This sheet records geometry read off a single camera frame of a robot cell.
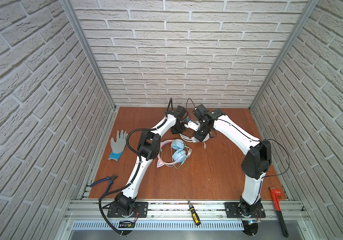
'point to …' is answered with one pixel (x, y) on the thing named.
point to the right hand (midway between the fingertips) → (198, 134)
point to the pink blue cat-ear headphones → (179, 153)
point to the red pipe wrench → (276, 193)
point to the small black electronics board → (125, 224)
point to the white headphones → (189, 139)
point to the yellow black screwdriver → (194, 214)
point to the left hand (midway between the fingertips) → (183, 129)
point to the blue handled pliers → (112, 177)
